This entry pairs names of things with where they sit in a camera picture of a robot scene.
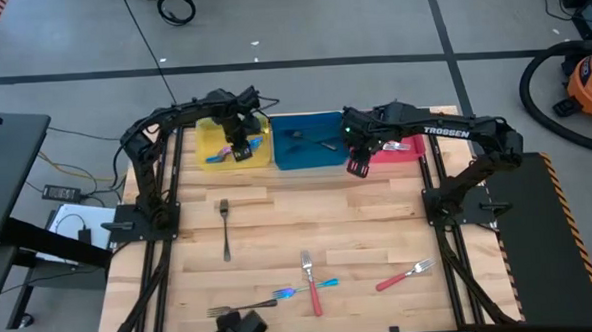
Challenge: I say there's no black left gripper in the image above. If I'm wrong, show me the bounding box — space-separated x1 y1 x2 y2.
220 109 258 164

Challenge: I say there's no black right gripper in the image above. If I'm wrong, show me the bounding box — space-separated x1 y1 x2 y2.
343 106 386 180

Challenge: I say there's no iridescent rainbow metal fork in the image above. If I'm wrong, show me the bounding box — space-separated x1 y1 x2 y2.
204 147 234 165
272 277 342 301

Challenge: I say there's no yellow plastic bin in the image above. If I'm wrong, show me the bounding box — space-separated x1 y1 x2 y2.
193 113 274 173

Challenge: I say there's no blue plastic bin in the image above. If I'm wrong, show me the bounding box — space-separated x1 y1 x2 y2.
269 110 352 172

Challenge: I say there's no pink red plastic bin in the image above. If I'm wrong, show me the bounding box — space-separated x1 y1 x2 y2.
347 129 428 167

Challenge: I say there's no white paper sheet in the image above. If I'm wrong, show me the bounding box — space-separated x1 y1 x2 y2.
32 201 120 267

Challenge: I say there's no black power brick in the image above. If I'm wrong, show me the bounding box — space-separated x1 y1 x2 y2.
41 182 83 205

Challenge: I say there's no black hazard-striped floor mat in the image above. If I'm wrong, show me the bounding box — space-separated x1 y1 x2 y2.
484 148 592 332

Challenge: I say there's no black desk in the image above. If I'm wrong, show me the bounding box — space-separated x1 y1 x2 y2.
0 107 115 332

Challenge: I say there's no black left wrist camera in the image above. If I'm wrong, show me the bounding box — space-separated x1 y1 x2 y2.
236 84 262 110

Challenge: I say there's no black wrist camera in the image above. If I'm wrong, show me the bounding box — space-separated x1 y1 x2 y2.
380 100 415 123
236 84 262 110

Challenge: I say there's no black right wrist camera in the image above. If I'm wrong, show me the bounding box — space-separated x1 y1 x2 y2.
380 100 415 123

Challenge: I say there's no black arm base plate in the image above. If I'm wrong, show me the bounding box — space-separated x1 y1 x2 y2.
105 200 183 244
421 184 514 230

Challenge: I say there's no black floor cable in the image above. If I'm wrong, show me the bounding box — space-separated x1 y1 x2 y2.
120 0 178 108

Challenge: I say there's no coiled black cable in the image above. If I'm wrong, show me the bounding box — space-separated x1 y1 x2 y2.
156 0 198 29

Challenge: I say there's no black table frame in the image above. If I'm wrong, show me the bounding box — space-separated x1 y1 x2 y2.
86 103 524 332

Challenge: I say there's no black table-level camera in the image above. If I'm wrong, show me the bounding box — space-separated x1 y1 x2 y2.
198 308 269 332

